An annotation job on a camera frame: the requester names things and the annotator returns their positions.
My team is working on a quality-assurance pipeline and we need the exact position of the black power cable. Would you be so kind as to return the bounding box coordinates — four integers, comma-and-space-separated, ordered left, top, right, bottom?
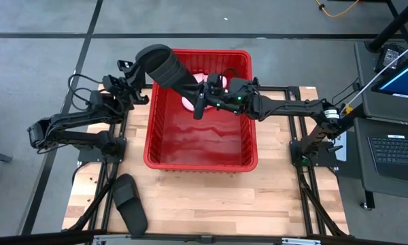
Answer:
329, 77, 362, 113

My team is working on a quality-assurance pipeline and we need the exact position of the black laptop keyboard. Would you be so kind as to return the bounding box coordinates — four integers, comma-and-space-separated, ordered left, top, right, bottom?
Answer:
367, 134, 408, 183

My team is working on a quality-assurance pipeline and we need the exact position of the yellow cable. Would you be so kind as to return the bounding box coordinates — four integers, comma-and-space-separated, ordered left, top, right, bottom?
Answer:
314, 0, 361, 18

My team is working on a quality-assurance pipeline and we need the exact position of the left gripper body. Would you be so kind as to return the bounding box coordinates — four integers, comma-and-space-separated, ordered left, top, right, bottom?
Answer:
101, 74, 132, 101

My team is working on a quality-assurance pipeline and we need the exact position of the white cable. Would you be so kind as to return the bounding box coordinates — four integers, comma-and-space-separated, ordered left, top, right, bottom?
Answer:
340, 37, 408, 114

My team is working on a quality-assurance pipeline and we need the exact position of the black aluminium frame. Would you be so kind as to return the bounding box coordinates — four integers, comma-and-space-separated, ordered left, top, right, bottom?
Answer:
0, 76, 408, 245

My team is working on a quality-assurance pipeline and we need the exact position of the black slide sandal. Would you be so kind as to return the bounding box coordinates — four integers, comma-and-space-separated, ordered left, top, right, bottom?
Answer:
135, 43, 205, 99
112, 173, 149, 237

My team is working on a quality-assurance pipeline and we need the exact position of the black power adapter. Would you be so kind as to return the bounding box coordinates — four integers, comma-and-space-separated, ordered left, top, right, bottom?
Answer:
375, 43, 407, 74

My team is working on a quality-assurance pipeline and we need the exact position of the monitor with blue screen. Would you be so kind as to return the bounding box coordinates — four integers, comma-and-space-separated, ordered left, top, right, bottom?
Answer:
371, 47, 408, 100

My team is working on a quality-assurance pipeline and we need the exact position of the white panel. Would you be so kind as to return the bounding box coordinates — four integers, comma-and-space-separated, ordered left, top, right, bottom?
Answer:
335, 131, 348, 163

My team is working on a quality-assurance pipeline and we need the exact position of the red plastic bin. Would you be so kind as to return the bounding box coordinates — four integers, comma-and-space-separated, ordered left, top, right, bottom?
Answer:
143, 48, 259, 174

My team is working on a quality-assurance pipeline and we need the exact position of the pink slide sandal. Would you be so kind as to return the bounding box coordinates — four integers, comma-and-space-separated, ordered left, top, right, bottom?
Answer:
193, 72, 228, 93
181, 96, 214, 113

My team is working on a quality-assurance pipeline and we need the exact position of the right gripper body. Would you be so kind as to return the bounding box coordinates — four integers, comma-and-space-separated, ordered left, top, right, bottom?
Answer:
207, 77, 260, 115

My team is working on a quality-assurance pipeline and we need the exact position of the black stand pole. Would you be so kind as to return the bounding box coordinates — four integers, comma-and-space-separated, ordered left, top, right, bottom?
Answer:
365, 0, 408, 54

